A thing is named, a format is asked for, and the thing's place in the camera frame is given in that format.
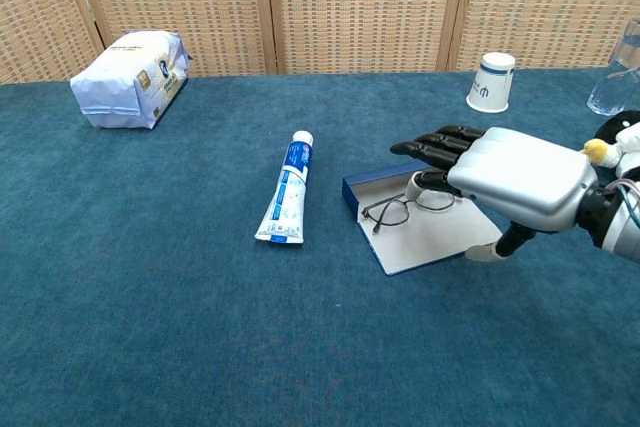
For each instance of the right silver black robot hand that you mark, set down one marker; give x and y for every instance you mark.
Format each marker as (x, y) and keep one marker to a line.
(525, 177)

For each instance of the blue folding glasses case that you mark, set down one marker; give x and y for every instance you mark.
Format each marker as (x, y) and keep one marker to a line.
(430, 237)

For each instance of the thin-framed eyeglasses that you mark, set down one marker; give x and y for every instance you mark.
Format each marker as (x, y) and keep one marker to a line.
(392, 212)

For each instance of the white paper cup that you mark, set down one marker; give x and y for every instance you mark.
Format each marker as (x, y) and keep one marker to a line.
(492, 84)

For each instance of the black white penguin plush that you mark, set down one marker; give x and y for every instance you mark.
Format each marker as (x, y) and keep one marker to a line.
(627, 142)

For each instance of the clear plastic water bottle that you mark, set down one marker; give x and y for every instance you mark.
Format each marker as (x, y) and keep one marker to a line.
(607, 94)

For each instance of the white blue toothpaste tube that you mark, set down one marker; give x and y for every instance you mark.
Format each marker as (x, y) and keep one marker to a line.
(287, 192)

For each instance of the woven wicker folding screen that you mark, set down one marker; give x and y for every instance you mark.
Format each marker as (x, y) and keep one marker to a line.
(350, 7)

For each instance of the teal table carpet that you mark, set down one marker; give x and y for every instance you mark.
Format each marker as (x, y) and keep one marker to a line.
(150, 297)

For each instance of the white tissue pack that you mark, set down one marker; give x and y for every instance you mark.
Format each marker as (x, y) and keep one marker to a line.
(125, 82)

